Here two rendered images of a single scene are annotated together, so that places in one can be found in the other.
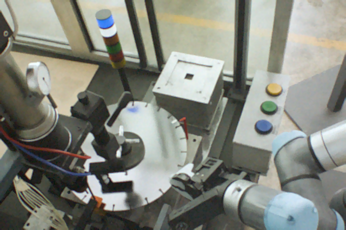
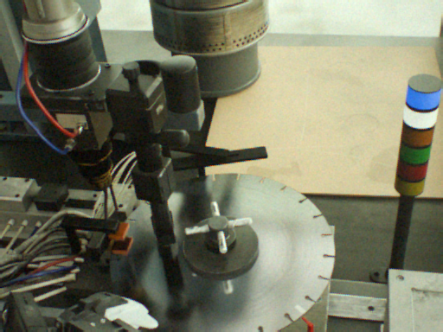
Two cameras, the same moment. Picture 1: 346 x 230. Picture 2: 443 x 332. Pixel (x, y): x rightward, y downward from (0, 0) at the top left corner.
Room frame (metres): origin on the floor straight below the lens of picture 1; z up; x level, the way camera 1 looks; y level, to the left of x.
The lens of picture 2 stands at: (0.39, -0.45, 1.62)
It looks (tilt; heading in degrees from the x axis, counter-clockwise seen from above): 40 degrees down; 75
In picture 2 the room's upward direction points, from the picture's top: 6 degrees counter-clockwise
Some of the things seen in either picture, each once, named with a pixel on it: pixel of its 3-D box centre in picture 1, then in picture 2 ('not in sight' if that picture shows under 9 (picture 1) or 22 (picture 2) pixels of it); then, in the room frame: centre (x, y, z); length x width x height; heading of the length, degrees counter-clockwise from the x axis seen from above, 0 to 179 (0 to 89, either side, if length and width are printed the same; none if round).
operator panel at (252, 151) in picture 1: (261, 121); not in sight; (0.62, -0.27, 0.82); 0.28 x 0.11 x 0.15; 150
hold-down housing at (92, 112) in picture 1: (97, 126); (144, 136); (0.46, 0.15, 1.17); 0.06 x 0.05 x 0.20; 141
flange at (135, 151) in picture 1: (122, 148); (220, 241); (0.53, 0.14, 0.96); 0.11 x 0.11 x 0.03
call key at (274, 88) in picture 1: (274, 89); not in sight; (0.68, -0.32, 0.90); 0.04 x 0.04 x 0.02
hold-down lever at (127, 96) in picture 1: (111, 107); (159, 129); (0.47, 0.11, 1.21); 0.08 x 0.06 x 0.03; 150
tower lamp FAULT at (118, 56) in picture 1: (115, 52); (412, 163); (0.84, 0.12, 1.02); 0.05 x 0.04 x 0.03; 60
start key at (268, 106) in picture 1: (268, 108); not in sight; (0.62, -0.28, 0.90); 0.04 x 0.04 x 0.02
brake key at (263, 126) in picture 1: (263, 127); not in sight; (0.56, -0.25, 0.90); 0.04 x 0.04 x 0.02
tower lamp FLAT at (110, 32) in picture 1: (107, 27); (420, 111); (0.84, 0.12, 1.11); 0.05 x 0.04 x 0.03; 60
